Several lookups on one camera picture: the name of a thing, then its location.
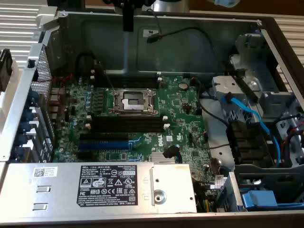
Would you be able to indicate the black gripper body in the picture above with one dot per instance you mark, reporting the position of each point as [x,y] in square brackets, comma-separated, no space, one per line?
[142,2]

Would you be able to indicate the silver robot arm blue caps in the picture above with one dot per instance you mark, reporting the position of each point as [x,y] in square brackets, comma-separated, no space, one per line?
[171,4]

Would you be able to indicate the black RAM slot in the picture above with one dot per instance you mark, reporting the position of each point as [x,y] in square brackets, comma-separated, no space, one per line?
[128,128]
[133,83]
[128,119]
[133,75]

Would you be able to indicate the black box behind case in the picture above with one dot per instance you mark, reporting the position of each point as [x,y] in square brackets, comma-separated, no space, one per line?
[73,2]

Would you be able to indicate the grey metal PC case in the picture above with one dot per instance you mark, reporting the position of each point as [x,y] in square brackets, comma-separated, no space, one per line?
[180,57]

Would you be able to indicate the metal CPU socket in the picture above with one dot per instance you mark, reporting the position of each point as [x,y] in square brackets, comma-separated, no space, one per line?
[133,103]

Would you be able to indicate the round coin battery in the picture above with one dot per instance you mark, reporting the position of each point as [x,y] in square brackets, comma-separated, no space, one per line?
[183,86]

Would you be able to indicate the green motherboard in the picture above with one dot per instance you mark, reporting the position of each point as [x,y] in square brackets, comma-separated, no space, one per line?
[175,111]

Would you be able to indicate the long black expansion slot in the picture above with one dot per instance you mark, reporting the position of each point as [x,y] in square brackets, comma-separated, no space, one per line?
[104,136]

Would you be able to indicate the blue card retainer clip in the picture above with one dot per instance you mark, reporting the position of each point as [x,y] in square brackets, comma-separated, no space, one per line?
[21,139]
[33,97]
[19,152]
[25,127]
[27,115]

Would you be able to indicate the blue expansion slot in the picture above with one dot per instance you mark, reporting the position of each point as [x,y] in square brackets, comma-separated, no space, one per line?
[104,145]

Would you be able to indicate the black computer part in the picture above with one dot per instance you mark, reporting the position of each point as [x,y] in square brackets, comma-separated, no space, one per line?
[4,71]

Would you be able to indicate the black plastic bar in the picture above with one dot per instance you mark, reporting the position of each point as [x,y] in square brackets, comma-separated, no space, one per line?
[247,88]

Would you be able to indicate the black plug with blue tab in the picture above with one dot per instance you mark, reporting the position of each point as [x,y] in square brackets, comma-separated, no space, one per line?
[169,152]

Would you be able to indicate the silver finned heatsink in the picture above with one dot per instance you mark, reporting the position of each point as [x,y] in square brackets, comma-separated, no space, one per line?
[158,158]

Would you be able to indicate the short black expansion slot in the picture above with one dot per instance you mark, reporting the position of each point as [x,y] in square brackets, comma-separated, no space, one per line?
[84,154]

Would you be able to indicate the white parts rack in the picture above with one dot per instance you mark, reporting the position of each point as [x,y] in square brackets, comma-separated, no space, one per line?
[9,102]

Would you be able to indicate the grey metal disk bay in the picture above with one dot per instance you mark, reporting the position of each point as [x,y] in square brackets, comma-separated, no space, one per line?
[273,99]

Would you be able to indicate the black finned plastic carrier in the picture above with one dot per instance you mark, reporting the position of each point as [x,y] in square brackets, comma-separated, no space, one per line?
[247,142]

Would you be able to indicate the silver power supply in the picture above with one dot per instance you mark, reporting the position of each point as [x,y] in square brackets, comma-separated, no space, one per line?
[59,190]

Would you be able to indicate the dark grey drive cage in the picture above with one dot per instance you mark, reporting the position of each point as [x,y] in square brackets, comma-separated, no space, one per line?
[273,175]

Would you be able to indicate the blue plastic latch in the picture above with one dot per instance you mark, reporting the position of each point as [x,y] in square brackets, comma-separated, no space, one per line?
[259,199]

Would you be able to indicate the silver metal drive bracket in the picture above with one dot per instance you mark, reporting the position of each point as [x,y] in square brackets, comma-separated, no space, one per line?
[228,85]

